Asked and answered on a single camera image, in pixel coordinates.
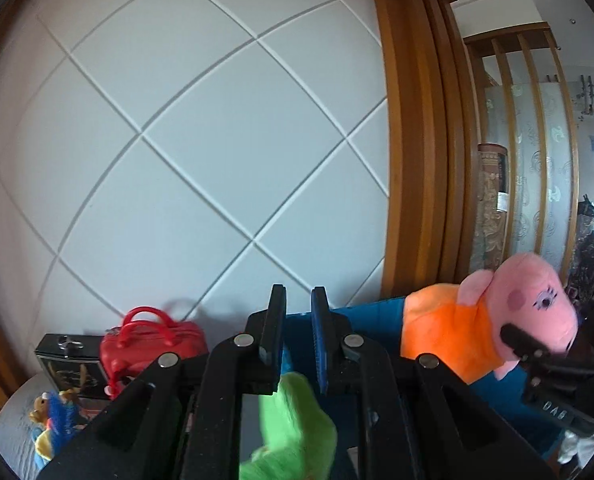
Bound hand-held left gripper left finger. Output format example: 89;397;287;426
37;284;288;480

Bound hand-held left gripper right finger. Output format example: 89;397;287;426
310;287;558;480

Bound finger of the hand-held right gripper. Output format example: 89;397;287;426
500;322;554;364

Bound blue plastic storage bin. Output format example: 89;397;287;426
282;297;570;480

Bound orange dress pig plush toy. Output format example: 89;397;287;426
399;253;580;387

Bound green plush toy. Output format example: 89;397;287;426
239;372;338;480

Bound grey cloth-covered desktop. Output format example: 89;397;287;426
0;371;115;480

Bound dark hanging clothes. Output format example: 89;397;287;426
566;194;594;306

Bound red toy suitcase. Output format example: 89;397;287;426
100;306;209;401

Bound rolled patterned carpet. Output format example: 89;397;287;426
469;143;509;275

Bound wooden slat partition screen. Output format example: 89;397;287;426
463;22;581;283

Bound black gift box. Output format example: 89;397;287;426
34;333;110;402

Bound yellow and blue plush toy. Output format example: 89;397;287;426
29;389;86;470

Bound wooden wall panel frame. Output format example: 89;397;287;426
0;0;484;401

